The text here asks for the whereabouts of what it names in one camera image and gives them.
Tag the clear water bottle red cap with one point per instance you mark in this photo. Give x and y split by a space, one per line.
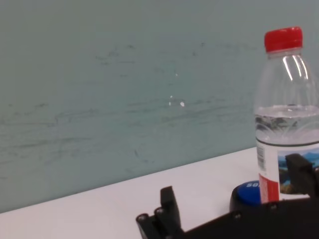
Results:
281 119

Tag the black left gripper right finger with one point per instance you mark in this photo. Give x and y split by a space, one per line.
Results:
305 176

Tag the blue push button black base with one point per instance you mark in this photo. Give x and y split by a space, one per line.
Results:
248 193

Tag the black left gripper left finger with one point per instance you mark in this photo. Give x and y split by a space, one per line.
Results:
167 216

